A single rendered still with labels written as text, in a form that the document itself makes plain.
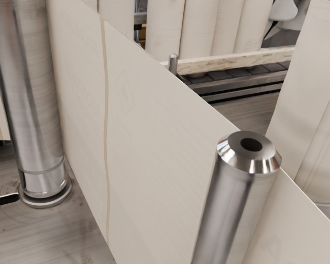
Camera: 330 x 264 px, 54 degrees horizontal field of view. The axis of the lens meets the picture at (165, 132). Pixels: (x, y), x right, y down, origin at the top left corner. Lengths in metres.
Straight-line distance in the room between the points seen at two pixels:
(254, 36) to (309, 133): 0.32
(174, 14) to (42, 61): 0.27
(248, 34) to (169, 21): 0.15
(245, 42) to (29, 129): 0.39
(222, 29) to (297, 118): 0.29
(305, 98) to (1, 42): 0.20
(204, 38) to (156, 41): 0.07
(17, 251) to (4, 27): 0.16
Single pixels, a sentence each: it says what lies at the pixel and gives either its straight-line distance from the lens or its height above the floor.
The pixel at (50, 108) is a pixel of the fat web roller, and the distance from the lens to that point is 0.25.
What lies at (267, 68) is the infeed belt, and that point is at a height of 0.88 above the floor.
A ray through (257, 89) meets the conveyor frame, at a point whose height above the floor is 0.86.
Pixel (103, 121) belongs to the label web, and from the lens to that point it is 0.16.
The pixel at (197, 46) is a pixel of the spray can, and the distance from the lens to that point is 0.49.
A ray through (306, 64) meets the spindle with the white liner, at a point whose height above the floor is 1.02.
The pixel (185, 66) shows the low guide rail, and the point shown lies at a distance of 0.48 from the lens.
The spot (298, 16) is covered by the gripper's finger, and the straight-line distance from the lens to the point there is 0.60.
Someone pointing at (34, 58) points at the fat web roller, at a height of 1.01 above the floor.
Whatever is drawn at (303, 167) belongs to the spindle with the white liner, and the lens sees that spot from 0.27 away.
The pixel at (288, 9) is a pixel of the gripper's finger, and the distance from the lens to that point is 0.57.
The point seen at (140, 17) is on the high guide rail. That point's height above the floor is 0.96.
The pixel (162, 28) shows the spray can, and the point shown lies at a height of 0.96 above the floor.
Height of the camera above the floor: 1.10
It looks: 36 degrees down
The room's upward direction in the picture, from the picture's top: 6 degrees clockwise
